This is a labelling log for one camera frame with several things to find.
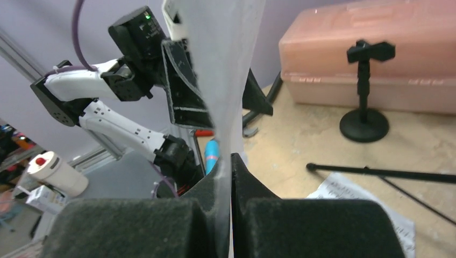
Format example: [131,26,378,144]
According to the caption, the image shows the sheet music page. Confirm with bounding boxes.
[306,172,417,258]
[176,1,265,257]

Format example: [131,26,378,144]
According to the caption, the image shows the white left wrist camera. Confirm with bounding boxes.
[161,0,188,41]

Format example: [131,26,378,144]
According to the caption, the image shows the white canister with red cap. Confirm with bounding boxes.
[26,151,89,197]

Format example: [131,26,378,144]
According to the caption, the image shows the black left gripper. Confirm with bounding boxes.
[153,39,273,129]

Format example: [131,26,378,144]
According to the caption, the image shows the red handled pliers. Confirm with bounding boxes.
[194,128,259,139]

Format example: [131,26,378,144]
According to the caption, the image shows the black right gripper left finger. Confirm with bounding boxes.
[40,165,220,257]

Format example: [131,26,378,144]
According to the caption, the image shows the black microphone desk stand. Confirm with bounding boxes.
[339,39,396,144]

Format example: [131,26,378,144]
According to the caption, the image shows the black folding music stand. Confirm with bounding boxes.
[306,163,455,226]

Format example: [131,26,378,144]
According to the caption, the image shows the pink translucent plastic case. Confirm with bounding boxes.
[279,1,455,114]

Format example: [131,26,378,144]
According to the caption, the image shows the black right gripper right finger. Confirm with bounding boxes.
[231,153,404,257]

